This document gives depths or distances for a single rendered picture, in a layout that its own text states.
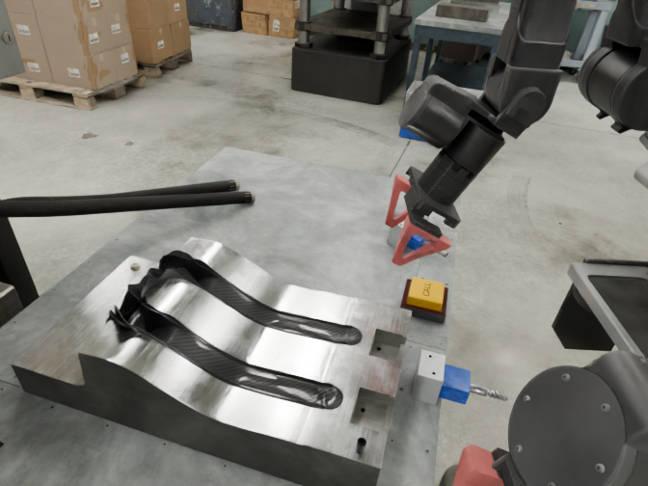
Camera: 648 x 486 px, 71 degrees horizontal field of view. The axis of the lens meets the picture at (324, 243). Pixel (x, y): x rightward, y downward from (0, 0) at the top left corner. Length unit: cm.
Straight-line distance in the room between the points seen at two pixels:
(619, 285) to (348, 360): 34
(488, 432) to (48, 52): 408
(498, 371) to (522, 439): 169
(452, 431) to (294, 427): 118
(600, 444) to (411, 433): 48
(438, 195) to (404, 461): 35
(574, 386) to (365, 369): 42
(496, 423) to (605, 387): 156
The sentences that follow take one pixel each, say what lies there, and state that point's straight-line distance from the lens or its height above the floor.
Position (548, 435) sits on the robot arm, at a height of 119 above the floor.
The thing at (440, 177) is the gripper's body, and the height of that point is 111.
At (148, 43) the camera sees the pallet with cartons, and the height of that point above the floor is 32.
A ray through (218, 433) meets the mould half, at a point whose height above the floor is 86.
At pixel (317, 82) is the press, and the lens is 465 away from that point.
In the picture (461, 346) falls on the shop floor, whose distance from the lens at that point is 197.
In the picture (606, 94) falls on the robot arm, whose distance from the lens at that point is 63.
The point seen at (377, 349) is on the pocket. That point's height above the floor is 86.
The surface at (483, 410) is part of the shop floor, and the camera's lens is 180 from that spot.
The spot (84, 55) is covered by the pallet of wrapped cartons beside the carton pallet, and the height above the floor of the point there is 41.
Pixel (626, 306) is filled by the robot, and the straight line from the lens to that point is 61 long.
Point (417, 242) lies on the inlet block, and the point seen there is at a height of 84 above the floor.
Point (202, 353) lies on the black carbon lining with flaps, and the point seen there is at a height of 90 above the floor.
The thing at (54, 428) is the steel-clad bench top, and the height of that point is 80.
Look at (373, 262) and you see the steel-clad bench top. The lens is 94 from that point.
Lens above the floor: 136
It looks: 35 degrees down
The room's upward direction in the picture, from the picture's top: 4 degrees clockwise
